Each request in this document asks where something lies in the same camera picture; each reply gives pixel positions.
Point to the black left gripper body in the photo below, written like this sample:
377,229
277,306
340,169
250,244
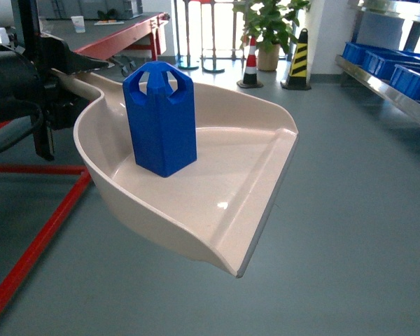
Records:
28,89

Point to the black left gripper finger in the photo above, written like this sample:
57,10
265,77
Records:
59,56

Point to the blue plastic block part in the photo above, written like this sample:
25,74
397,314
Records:
160,104

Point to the beige plastic dustpan tray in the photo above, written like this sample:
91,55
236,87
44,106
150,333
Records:
214,210

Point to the stainless steel shelf rack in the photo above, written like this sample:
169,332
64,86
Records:
393,75

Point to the paper cup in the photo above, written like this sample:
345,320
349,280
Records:
78,24

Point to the red white traffic cone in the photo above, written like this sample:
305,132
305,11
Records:
250,79

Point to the potted green plant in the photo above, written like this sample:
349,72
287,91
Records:
273,24

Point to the yellow black traffic cone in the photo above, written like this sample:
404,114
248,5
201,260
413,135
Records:
297,75

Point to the red metal table frame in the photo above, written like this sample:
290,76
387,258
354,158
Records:
35,199

